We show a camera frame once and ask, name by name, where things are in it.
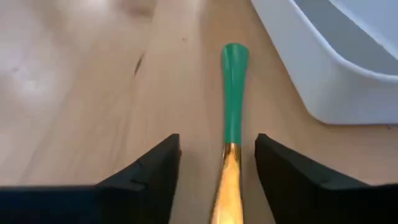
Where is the gold spoon green handle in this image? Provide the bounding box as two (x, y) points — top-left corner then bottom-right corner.
(210, 42), (250, 224)

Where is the white cutlery tray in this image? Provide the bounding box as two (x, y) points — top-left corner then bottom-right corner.
(250, 0), (398, 126)

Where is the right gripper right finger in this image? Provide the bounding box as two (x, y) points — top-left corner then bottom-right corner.
(255, 134), (398, 224)

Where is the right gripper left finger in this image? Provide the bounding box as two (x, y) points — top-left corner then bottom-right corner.
(0, 134), (182, 224)

